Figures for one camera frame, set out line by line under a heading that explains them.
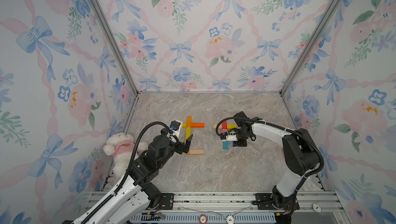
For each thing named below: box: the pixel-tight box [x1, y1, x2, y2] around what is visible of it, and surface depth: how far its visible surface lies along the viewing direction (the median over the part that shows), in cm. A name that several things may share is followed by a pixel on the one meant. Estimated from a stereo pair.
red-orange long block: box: [190, 122, 205, 128], surface depth 103 cm
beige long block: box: [189, 149, 206, 155], surface depth 92 cm
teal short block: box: [222, 140, 229, 150], surface depth 94 cm
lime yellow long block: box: [185, 126, 192, 140], surface depth 100 cm
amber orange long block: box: [186, 116, 192, 128], surface depth 105 cm
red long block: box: [221, 120, 228, 130], surface depth 102 cm
